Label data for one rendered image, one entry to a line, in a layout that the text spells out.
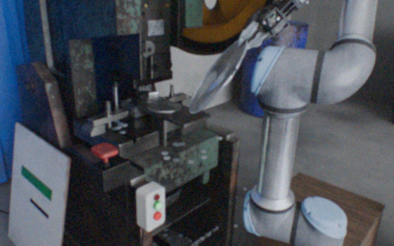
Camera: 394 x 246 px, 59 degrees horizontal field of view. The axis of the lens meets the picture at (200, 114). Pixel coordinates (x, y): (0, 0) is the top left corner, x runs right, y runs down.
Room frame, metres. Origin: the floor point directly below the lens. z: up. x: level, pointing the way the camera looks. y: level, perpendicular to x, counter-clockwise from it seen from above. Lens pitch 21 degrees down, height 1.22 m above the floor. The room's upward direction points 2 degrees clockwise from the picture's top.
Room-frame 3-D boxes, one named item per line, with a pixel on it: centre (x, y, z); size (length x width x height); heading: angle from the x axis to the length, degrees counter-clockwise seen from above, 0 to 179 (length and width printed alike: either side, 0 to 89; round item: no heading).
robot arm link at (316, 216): (0.77, -0.33, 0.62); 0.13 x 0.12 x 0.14; 69
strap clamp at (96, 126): (1.19, 0.34, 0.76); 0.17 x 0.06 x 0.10; 139
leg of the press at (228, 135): (1.61, 0.16, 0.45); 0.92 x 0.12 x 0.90; 49
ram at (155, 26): (1.29, 0.20, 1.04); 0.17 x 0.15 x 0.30; 49
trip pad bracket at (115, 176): (0.93, 0.26, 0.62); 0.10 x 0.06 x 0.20; 139
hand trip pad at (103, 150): (0.92, 0.28, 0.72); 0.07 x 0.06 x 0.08; 49
